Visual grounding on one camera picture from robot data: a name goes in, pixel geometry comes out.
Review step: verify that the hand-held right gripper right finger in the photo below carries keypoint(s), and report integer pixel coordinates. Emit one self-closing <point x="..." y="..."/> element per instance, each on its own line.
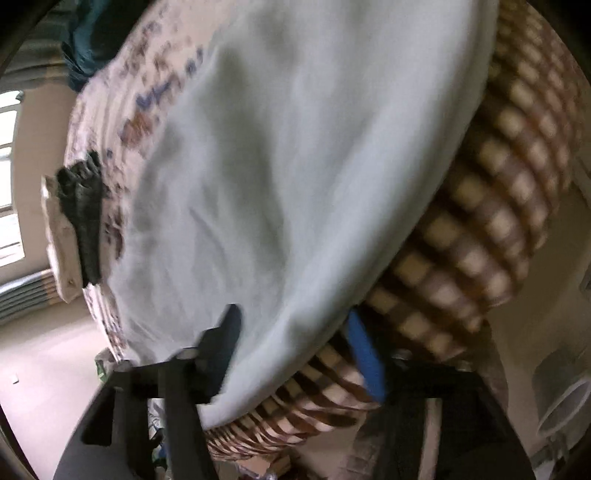
<point x="369" y="364"/>

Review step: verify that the wall radiator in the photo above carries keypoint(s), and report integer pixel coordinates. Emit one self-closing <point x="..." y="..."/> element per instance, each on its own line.
<point x="25" y="295"/>

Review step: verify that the striped curtain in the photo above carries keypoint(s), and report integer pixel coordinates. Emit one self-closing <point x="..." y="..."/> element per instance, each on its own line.
<point x="32" y="55"/>

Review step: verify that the floral printed bedsheet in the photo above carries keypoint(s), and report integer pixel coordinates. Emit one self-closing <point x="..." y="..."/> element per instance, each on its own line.
<point x="92" y="120"/>

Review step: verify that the light mint green pants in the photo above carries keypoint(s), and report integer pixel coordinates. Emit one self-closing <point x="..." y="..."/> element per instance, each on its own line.
<point x="300" y="161"/>

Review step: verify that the dark teal cloth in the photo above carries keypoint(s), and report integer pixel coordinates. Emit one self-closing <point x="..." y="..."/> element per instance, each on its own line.
<point x="87" y="41"/>

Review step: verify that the brown checkered blanket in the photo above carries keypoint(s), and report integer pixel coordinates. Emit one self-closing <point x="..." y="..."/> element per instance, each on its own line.
<point x="498" y="194"/>

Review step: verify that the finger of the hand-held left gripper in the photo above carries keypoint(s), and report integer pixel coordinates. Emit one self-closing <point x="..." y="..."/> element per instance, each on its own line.
<point x="87" y="207"/>

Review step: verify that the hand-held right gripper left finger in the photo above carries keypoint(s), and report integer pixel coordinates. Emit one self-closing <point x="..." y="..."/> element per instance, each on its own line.
<point x="224" y="348"/>

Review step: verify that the window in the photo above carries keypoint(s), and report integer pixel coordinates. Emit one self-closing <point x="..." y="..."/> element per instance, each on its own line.
<point x="8" y="184"/>

